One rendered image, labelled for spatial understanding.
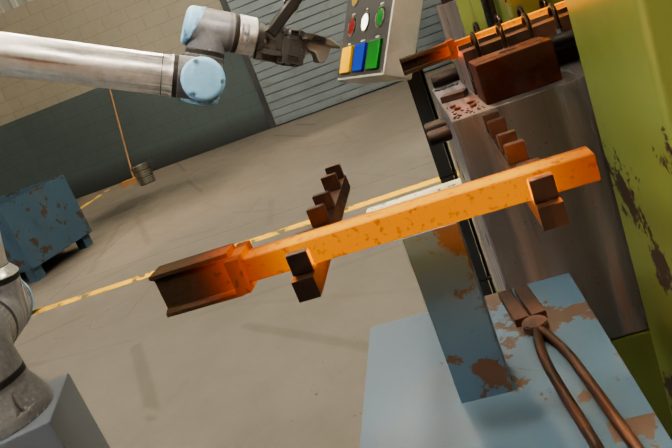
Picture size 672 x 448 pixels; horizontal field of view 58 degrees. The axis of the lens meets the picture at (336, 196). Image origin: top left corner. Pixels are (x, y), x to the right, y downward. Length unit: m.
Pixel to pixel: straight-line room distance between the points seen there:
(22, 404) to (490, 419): 1.02
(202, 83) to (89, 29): 8.91
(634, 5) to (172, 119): 9.34
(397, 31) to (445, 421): 1.06
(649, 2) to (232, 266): 0.49
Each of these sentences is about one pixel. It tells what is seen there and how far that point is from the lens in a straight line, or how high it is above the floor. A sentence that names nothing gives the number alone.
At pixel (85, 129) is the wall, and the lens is 10.46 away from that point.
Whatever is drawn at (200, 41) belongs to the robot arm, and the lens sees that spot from 1.45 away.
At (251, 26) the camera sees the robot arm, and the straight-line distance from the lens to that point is 1.47.
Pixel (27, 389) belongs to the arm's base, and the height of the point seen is 0.65.
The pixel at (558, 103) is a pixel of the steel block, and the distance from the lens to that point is 0.99.
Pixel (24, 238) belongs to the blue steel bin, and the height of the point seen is 0.38.
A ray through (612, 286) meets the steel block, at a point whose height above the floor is 0.57.
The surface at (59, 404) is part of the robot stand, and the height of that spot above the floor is 0.59.
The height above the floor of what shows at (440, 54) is 1.00.
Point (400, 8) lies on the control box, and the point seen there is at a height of 1.09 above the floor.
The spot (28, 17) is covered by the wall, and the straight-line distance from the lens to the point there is 10.61.
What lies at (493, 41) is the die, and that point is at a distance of 1.10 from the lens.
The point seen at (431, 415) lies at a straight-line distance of 0.74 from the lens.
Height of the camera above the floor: 1.11
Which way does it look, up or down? 15 degrees down
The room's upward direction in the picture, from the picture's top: 21 degrees counter-clockwise
